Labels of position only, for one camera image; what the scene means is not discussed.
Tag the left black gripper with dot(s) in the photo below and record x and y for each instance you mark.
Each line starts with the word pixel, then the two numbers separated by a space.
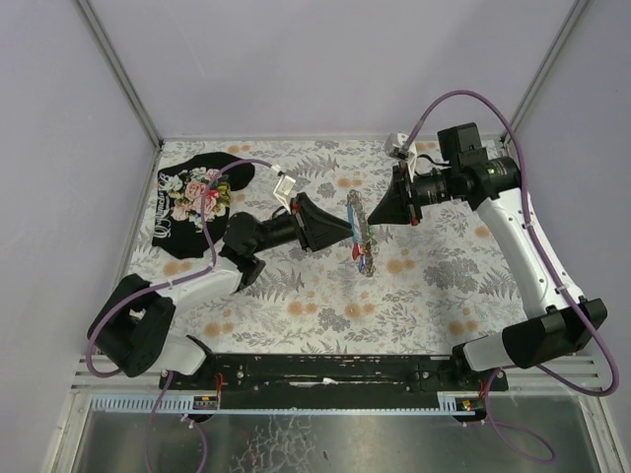
pixel 302 222

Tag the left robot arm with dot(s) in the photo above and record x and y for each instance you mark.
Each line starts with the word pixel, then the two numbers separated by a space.
pixel 133 329

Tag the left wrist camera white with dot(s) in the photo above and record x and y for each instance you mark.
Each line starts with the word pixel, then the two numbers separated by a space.
pixel 283 188

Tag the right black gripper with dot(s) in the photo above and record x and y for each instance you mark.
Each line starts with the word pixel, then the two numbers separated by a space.
pixel 409 195

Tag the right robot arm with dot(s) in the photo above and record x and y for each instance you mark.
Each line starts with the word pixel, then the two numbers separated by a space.
pixel 493 189

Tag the black floral cloth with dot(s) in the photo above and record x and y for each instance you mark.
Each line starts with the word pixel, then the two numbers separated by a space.
pixel 194 200

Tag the white cable duct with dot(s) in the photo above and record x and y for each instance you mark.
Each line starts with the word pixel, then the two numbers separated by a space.
pixel 307 403

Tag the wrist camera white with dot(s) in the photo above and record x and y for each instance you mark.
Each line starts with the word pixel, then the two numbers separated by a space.
pixel 397 146
pixel 283 188

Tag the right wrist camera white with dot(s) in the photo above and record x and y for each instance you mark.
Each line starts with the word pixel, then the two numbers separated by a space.
pixel 397 146

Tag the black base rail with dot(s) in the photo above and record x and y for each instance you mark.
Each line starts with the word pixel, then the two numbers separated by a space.
pixel 355 375

